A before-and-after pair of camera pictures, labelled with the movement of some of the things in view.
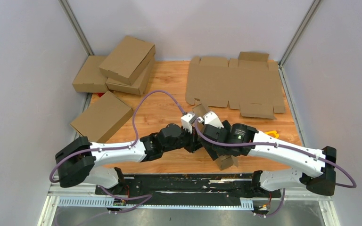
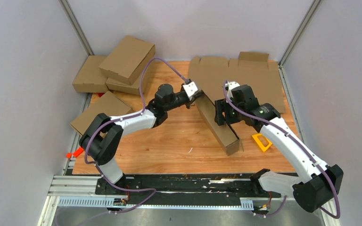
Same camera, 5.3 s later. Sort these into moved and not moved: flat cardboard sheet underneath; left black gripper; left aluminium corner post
Moved: left black gripper
Not moved: left aluminium corner post; flat cardboard sheet underneath
